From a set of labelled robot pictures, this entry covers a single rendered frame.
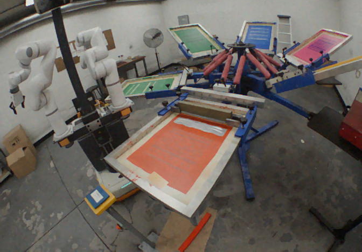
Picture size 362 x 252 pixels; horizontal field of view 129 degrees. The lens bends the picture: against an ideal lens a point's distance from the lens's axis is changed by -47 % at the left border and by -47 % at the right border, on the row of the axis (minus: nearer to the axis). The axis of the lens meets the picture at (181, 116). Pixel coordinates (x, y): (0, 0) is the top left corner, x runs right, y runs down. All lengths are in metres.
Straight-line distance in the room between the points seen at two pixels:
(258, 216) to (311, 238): 0.63
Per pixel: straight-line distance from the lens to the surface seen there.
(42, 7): 0.99
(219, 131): 0.95
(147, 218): 1.77
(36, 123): 4.41
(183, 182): 0.73
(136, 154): 0.92
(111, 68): 1.01
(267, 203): 1.79
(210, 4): 5.42
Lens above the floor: 1.55
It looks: 32 degrees down
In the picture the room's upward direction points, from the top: 10 degrees counter-clockwise
